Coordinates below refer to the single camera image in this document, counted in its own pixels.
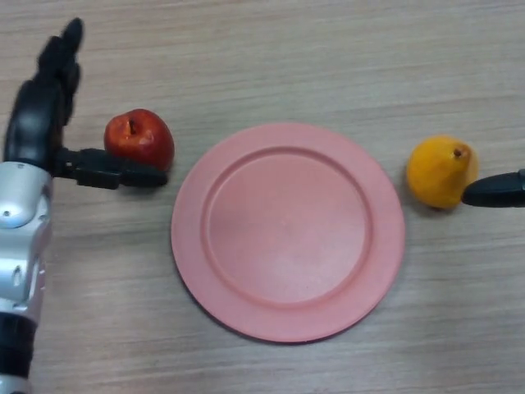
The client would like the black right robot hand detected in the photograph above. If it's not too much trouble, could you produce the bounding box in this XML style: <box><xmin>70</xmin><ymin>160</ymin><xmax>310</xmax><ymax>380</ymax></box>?
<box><xmin>462</xmin><ymin>167</ymin><xmax>525</xmax><ymax>208</ymax></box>

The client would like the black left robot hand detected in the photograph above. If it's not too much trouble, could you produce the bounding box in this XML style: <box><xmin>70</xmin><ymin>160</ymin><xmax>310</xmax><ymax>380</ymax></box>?
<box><xmin>2</xmin><ymin>18</ymin><xmax>169</xmax><ymax>190</ymax></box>

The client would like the red apple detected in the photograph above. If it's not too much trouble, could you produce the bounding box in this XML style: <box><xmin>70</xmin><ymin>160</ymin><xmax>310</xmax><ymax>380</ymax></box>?
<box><xmin>103</xmin><ymin>108</ymin><xmax>176</xmax><ymax>170</ymax></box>

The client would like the pink round plate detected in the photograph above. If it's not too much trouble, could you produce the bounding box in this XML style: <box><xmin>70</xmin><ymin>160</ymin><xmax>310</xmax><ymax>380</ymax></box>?
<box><xmin>171</xmin><ymin>122</ymin><xmax>406</xmax><ymax>344</ymax></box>

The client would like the yellow pear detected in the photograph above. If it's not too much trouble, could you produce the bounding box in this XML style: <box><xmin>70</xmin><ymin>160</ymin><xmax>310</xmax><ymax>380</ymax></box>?
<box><xmin>406</xmin><ymin>135</ymin><xmax>480</xmax><ymax>210</ymax></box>

